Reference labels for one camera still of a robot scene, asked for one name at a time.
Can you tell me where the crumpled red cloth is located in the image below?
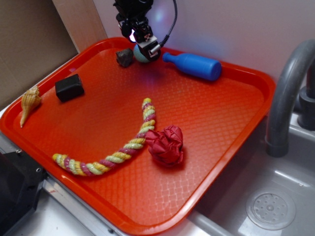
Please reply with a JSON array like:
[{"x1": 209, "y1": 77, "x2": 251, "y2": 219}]
[{"x1": 145, "y1": 125, "x2": 184, "y2": 167}]

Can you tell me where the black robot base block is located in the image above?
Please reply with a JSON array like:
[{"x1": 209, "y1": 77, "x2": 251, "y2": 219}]
[{"x1": 0, "y1": 150, "x2": 46, "y2": 236}]

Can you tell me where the pale green dimpled ball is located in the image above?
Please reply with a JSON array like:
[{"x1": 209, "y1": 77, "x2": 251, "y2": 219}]
[{"x1": 133, "y1": 44, "x2": 150, "y2": 63}]

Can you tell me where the tan striped seashell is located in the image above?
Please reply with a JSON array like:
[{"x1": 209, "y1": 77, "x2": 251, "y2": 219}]
[{"x1": 20, "y1": 86, "x2": 41, "y2": 128}]

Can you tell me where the yellow pink twisted rope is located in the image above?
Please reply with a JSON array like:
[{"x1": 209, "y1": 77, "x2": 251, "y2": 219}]
[{"x1": 52, "y1": 98, "x2": 157, "y2": 177}]

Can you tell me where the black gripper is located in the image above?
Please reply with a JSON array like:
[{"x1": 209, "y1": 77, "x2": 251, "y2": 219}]
[{"x1": 113, "y1": 0, "x2": 161, "y2": 61}]

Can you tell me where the brown cardboard panel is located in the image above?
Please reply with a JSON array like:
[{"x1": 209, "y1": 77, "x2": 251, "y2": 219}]
[{"x1": 0, "y1": 0, "x2": 77, "y2": 109}]

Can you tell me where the grey curved faucet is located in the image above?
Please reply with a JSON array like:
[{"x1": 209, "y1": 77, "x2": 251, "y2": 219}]
[{"x1": 265, "y1": 39, "x2": 315, "y2": 157}]

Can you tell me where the round sink drain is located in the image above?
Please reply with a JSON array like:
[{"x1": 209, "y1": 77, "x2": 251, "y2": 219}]
[{"x1": 246, "y1": 188, "x2": 296, "y2": 231}]

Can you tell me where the black coiled cable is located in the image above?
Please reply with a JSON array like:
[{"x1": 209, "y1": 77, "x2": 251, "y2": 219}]
[{"x1": 150, "y1": 0, "x2": 178, "y2": 53}]

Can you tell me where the light wooden board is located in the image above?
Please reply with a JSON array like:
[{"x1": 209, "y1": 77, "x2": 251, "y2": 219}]
[{"x1": 53, "y1": 0, "x2": 107, "y2": 53}]

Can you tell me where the grey sink basin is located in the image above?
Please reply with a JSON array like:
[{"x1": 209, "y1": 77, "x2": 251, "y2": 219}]
[{"x1": 187, "y1": 118, "x2": 315, "y2": 236}]

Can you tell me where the black faucet handle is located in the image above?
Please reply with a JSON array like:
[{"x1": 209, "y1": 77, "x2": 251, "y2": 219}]
[{"x1": 298, "y1": 62, "x2": 315, "y2": 131}]

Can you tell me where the black rectangular block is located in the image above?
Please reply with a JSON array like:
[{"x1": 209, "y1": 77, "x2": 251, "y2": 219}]
[{"x1": 55, "y1": 74, "x2": 85, "y2": 102}]

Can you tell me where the brown rock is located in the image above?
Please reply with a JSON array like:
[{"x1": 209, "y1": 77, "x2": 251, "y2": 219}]
[{"x1": 116, "y1": 48, "x2": 133, "y2": 67}]

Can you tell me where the orange plastic tray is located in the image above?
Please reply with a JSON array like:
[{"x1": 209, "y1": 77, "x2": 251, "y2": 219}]
[{"x1": 0, "y1": 38, "x2": 275, "y2": 236}]

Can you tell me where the blue plastic bottle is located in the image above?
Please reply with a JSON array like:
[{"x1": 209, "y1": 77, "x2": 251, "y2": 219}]
[{"x1": 162, "y1": 53, "x2": 222, "y2": 81}]

